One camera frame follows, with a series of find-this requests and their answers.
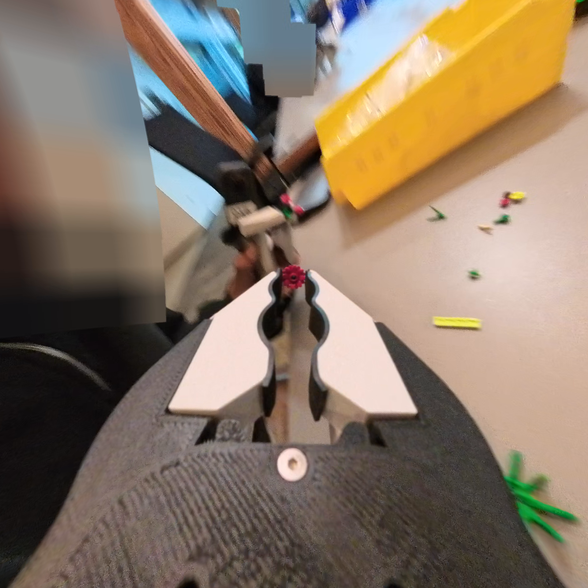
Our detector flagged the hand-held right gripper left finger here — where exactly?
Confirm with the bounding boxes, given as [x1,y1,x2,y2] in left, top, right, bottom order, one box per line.
[168,270,282,418]

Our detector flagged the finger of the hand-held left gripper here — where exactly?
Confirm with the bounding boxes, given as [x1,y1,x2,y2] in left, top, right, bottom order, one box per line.
[237,207,286,237]

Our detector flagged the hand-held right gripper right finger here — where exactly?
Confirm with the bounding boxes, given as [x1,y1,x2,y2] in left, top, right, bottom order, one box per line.
[305,271,419,421]

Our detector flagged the person's left hand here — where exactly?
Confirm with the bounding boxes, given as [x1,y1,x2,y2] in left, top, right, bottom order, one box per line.
[229,250,263,296]

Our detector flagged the wooden beam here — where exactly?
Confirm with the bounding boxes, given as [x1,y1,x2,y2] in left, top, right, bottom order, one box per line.
[115,0,278,184]

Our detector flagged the person's black jacket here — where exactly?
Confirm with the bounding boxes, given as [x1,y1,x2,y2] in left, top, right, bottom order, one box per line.
[0,322,177,588]

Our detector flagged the yellow plastic bin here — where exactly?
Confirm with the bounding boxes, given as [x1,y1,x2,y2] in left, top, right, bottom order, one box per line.
[315,0,576,210]

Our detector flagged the green leafy toy plant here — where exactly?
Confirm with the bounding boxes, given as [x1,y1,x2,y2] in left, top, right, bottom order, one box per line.
[503,450,580,544]

